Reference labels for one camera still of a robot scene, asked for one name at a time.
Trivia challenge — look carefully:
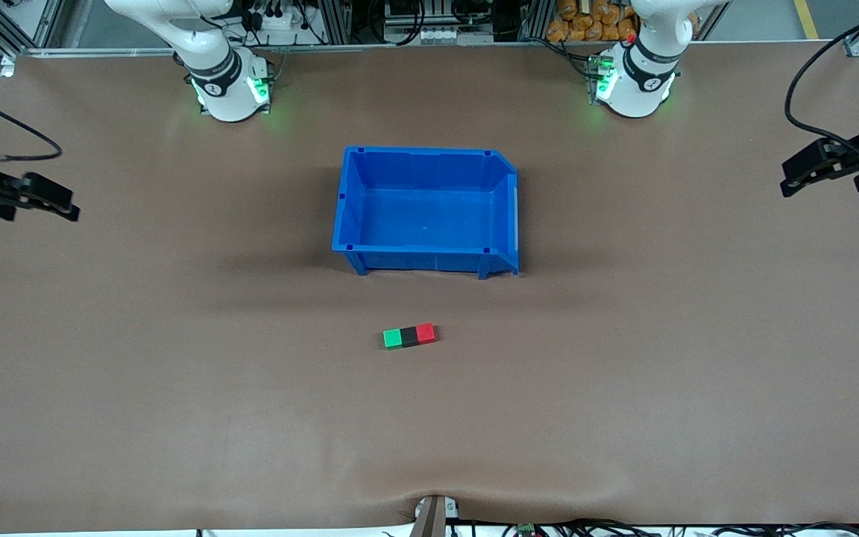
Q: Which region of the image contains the orange items bag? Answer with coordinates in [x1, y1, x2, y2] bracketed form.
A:
[546, 0, 640, 43]

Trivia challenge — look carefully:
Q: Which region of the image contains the white power strip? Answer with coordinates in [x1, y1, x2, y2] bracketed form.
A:
[239, 4, 308, 33]

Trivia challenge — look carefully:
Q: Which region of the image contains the blue plastic bin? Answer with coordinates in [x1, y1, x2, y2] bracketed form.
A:
[331, 145, 521, 280]

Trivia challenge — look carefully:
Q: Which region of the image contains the white terminal block device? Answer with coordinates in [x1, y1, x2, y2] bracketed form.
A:
[421, 25, 495, 46]

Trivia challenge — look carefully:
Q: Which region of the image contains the brown table cover mat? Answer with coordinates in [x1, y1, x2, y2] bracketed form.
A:
[0, 41, 859, 535]

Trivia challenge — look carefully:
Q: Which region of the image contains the metal table clamp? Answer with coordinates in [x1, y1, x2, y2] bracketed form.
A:
[413, 494, 461, 537]

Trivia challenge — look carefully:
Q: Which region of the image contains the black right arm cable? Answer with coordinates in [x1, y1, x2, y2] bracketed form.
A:
[0, 80, 64, 163]

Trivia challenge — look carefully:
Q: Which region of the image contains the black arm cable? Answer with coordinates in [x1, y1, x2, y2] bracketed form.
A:
[784, 0, 859, 162]
[0, 80, 64, 163]

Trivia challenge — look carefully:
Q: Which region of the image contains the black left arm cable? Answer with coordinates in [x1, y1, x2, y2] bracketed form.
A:
[784, 0, 859, 162]

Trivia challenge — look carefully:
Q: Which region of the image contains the aluminium table edge rail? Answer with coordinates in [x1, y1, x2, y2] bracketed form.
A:
[16, 40, 848, 58]

